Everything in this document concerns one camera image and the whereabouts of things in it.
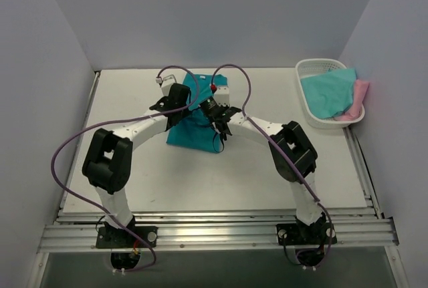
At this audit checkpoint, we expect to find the pink shirt in basket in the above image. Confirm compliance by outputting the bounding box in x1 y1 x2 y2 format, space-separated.
335 79 370 122

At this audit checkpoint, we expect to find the aluminium rail frame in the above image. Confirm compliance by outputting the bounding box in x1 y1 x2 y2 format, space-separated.
35 124 401 254

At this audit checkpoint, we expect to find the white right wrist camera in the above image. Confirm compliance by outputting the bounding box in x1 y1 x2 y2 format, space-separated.
211 84 230 106

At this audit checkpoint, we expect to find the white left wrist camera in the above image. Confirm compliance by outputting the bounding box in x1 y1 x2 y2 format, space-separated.
156 74 177 96

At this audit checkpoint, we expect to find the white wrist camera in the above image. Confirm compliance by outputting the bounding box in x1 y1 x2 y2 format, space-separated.
211 84 230 106
156 74 177 96

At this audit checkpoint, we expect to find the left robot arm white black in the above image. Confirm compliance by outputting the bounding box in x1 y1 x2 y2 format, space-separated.
82 83 191 247

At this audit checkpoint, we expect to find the teal t shirt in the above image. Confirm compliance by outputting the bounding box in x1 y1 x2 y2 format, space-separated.
166 74 224 153

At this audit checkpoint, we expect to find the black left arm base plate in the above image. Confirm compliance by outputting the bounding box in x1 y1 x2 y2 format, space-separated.
95 225 158 249

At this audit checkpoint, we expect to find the white plastic laundry basket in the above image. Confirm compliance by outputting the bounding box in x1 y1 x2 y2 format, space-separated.
295 58 370 130

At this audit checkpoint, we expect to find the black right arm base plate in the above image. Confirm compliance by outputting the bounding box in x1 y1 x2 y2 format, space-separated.
276 223 330 246

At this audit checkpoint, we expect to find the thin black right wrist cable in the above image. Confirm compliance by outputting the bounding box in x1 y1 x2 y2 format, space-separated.
211 127 227 154

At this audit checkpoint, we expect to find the light teal shirt in basket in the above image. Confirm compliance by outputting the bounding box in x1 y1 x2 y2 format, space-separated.
300 68 356 120

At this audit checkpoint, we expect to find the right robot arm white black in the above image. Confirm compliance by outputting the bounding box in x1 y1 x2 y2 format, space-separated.
199 97 322 243

